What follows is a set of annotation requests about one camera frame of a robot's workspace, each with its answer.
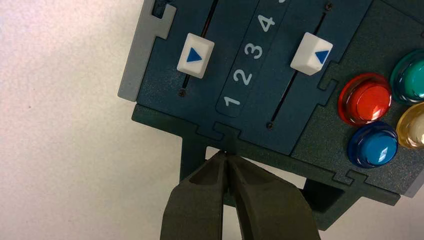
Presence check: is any green round push button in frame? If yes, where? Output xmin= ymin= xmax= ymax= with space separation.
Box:
xmin=389 ymin=49 xmax=424 ymax=107

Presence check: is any dark teal control box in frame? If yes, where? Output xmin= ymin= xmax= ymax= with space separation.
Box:
xmin=117 ymin=0 xmax=424 ymax=232

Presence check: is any red round push button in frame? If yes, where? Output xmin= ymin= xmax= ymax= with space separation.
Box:
xmin=337 ymin=72 xmax=393 ymax=127

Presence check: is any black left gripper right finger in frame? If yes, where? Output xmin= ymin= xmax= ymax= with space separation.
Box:
xmin=227 ymin=154 xmax=322 ymax=240

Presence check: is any yellow round push button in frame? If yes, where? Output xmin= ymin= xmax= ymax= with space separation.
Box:
xmin=395 ymin=101 xmax=424 ymax=150

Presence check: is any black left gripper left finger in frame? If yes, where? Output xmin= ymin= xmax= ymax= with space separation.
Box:
xmin=159 ymin=150 xmax=230 ymax=240

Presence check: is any white slider knob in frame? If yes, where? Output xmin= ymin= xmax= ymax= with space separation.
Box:
xmin=289 ymin=31 xmax=334 ymax=77
xmin=176 ymin=32 xmax=216 ymax=80

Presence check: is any blue round push button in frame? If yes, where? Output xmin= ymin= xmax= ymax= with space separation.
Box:
xmin=347 ymin=120 xmax=399 ymax=169

